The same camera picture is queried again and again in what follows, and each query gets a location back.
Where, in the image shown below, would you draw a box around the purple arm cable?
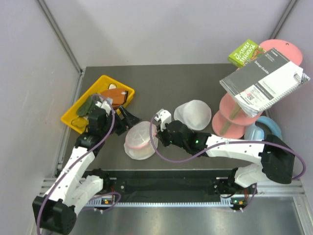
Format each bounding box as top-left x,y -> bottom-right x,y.
36,94 -> 122,235
149,115 -> 307,181

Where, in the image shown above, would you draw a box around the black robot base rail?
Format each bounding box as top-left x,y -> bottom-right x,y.
97,168 -> 257,203

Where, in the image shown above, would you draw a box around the pink tiered stand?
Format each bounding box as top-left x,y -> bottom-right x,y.
212,39 -> 303,139

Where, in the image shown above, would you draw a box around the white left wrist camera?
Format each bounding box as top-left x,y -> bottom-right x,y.
95,96 -> 113,115

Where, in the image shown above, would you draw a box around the green treehouse book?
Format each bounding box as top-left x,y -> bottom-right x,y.
228,39 -> 266,68

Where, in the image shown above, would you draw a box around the blue headphones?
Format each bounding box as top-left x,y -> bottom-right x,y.
244,116 -> 283,141

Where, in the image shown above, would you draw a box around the yellow plastic tray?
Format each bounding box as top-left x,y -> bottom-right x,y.
61,75 -> 135,134

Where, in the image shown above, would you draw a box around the green bra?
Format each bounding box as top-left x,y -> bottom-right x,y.
71,95 -> 103,128

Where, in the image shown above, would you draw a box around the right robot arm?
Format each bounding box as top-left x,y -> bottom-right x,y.
156,120 -> 295,194

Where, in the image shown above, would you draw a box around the white mesh laundry bag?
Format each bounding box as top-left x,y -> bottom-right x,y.
174,100 -> 212,131

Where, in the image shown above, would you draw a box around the grey slotted cable duct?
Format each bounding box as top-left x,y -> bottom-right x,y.
85,196 -> 246,209

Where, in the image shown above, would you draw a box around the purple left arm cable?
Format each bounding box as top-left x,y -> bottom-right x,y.
36,94 -> 122,235

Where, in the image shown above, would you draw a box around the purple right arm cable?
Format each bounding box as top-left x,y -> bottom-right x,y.
149,115 -> 307,181

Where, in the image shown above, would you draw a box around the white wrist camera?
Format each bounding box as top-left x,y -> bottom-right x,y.
154,109 -> 172,131
95,96 -> 113,115

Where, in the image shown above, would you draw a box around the orange bra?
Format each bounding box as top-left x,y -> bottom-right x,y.
100,88 -> 128,109

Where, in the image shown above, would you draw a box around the grey setup guide booklet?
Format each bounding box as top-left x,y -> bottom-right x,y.
220,48 -> 311,118

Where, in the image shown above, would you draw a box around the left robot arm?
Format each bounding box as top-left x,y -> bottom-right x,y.
32,106 -> 141,235

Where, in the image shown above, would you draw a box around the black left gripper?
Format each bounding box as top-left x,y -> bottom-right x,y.
101,106 -> 142,138

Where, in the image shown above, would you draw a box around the grey aluminium corner post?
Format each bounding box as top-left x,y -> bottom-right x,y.
35,0 -> 83,74

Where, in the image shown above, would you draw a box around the right aluminium corner post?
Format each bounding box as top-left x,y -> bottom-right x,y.
268,0 -> 299,40

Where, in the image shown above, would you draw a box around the pink-zippered round laundry bag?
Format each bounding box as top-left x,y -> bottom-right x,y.
124,121 -> 155,160

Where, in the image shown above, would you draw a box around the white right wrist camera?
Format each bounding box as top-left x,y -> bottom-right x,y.
154,109 -> 172,131

